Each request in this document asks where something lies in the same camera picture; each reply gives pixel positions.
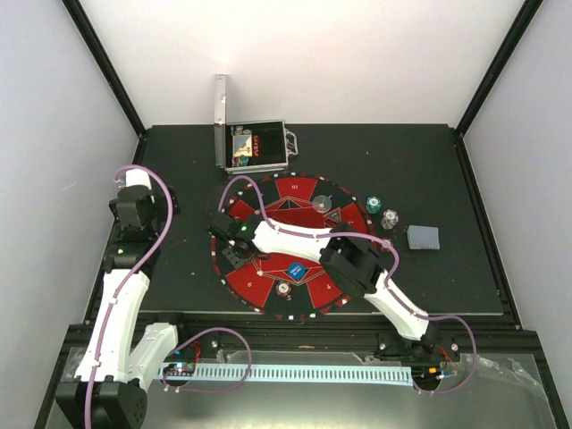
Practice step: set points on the light blue cable duct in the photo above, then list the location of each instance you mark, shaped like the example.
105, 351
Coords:
265, 373

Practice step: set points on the round red black poker mat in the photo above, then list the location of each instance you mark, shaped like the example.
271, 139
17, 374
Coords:
283, 276

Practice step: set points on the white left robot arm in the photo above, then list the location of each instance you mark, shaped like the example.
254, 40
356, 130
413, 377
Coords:
109, 387

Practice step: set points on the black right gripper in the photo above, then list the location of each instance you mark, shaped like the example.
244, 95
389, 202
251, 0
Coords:
237, 261

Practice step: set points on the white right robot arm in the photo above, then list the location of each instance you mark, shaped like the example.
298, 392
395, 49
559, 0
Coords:
349, 257

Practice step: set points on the green poker chip stack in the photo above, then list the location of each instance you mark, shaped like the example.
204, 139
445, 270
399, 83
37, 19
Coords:
373, 205

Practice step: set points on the small green circuit board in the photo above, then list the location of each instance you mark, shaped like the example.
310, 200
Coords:
179, 369

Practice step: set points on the black triangular token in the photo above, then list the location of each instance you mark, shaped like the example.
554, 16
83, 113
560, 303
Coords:
334, 216

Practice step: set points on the card pack in case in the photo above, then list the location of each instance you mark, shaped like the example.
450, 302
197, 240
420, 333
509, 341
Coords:
242, 145

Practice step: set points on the grey card deck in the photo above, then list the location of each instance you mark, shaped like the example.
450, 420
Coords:
423, 237

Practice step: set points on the purple white chip stack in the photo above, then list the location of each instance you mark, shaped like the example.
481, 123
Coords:
390, 219

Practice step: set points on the clear round dealer puck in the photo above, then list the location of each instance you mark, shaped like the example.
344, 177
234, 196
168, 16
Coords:
322, 204

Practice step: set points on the open aluminium poker case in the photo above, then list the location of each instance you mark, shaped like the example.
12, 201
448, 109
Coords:
259, 146

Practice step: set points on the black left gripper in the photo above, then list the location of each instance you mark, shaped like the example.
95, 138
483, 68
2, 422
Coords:
174, 203

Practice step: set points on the blue small blind button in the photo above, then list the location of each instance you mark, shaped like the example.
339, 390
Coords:
296, 271

